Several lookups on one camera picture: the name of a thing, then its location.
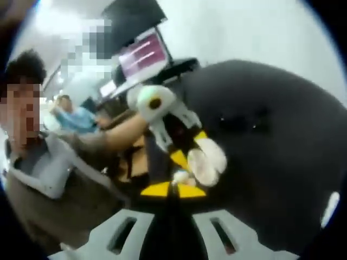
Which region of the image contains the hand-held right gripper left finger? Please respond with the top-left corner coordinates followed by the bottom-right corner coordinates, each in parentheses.
top-left (48, 181), bottom-right (172, 260)

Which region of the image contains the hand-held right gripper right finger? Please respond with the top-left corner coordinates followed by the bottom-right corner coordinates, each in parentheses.
top-left (175, 184), bottom-right (268, 260)

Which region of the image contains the black earphone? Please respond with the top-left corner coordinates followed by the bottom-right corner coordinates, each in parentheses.
top-left (219, 113), bottom-right (237, 131)
top-left (250, 108), bottom-right (271, 134)

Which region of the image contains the white teal earphone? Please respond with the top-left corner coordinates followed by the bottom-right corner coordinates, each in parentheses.
top-left (172, 168), bottom-right (196, 188)

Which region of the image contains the white oblong charging case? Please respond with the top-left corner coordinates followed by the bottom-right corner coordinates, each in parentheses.
top-left (320, 191), bottom-right (340, 229)

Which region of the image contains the laptop with purple screen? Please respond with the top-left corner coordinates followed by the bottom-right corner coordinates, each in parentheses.
top-left (117, 28), bottom-right (174, 87)

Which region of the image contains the small background computer screen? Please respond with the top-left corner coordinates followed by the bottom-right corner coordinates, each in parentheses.
top-left (99, 81), bottom-right (118, 99)

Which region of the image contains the grey chest-worn device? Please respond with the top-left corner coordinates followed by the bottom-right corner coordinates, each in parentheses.
top-left (12, 135), bottom-right (75, 201)

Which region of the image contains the person's head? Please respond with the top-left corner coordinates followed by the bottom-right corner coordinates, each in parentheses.
top-left (0, 49), bottom-right (48, 87)

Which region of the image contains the black wall monitor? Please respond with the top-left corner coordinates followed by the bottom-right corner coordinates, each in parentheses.
top-left (102, 0), bottom-right (168, 55)

